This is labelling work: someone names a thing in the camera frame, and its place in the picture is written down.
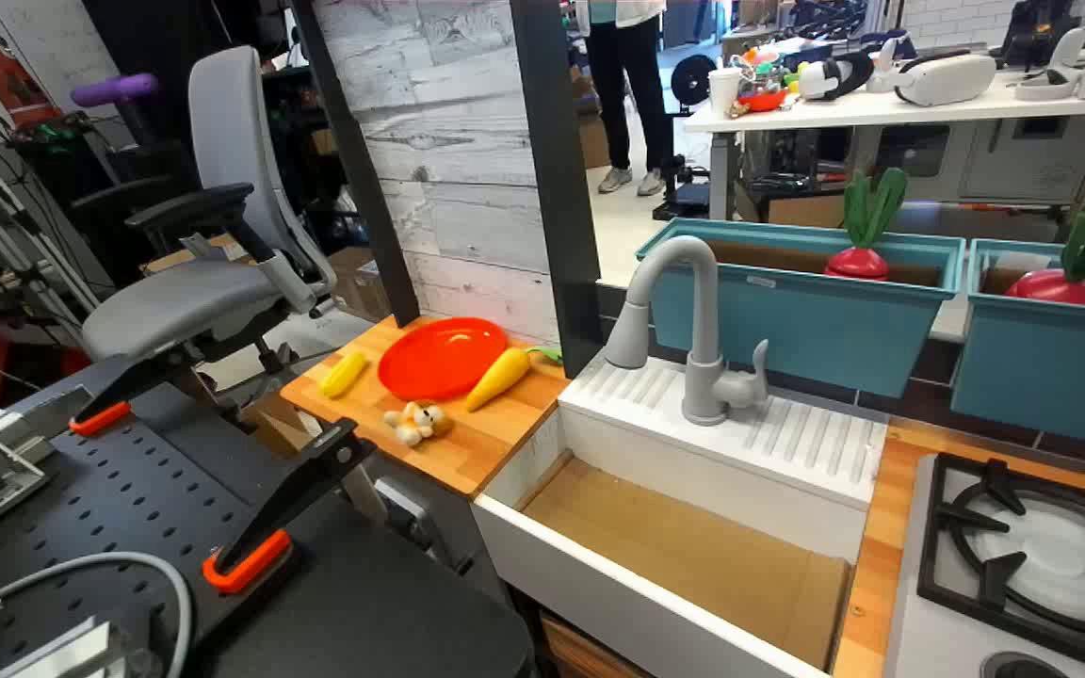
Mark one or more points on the gray toy faucet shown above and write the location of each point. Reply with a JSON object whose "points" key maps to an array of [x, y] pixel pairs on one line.
{"points": [[703, 330]]}

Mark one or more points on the yellow toy carrot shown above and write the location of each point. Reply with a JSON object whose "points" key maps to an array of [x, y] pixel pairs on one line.
{"points": [[497, 380]]}

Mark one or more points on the red plastic plate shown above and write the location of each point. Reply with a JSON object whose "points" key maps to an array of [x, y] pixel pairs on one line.
{"points": [[443, 361]]}

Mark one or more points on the wooden cutting board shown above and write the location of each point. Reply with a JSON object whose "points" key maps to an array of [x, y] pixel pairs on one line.
{"points": [[483, 438]]}

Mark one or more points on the beige toy garlic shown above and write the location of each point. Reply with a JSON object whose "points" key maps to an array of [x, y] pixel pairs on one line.
{"points": [[414, 424]]}

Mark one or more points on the marble pattern backdrop panel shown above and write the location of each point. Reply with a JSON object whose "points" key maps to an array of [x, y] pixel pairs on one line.
{"points": [[454, 163]]}

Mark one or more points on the yellow toy corn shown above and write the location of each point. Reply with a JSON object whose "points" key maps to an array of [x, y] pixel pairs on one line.
{"points": [[342, 374]]}

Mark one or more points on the white toy sink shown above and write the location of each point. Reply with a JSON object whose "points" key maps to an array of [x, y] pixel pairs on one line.
{"points": [[744, 451]]}

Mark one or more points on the teal planter box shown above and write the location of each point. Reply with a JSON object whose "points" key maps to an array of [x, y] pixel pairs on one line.
{"points": [[806, 327], [1053, 371]]}

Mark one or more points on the person in black trousers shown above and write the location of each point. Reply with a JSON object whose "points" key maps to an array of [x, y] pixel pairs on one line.
{"points": [[625, 76]]}

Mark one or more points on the large black orange clamp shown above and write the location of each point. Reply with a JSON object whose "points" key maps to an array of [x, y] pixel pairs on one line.
{"points": [[297, 493]]}

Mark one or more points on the white cup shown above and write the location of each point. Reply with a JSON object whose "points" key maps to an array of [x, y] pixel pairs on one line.
{"points": [[724, 94]]}

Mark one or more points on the red toy radish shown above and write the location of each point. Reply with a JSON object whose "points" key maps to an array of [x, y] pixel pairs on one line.
{"points": [[1053, 287], [864, 257]]}

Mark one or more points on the colourful toy pile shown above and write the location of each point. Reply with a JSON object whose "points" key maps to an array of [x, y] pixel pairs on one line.
{"points": [[769, 81]]}

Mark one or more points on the gray office chair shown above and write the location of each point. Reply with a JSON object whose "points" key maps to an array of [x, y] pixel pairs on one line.
{"points": [[179, 302]]}

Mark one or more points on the white lab table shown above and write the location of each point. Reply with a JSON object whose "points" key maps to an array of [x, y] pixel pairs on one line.
{"points": [[895, 110]]}

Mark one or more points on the small black orange clamp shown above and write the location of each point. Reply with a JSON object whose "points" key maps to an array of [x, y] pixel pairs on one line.
{"points": [[115, 400]]}

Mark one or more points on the black stove grate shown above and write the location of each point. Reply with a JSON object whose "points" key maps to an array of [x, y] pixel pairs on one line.
{"points": [[944, 523]]}

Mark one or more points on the white toy stove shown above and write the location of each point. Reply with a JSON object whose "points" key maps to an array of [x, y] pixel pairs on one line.
{"points": [[919, 636]]}

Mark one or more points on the white VR headset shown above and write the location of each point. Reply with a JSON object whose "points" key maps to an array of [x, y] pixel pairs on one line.
{"points": [[944, 76]]}

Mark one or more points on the purple foam roller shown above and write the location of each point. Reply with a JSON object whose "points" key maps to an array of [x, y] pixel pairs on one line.
{"points": [[115, 90]]}

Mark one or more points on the black vertical frame post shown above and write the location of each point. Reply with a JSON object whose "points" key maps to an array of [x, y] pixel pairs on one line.
{"points": [[558, 163]]}

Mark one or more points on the black slanted frame post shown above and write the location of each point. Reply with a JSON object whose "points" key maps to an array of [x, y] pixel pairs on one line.
{"points": [[360, 176]]}

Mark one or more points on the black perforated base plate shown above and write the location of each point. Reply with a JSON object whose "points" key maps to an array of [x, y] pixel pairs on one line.
{"points": [[103, 504]]}

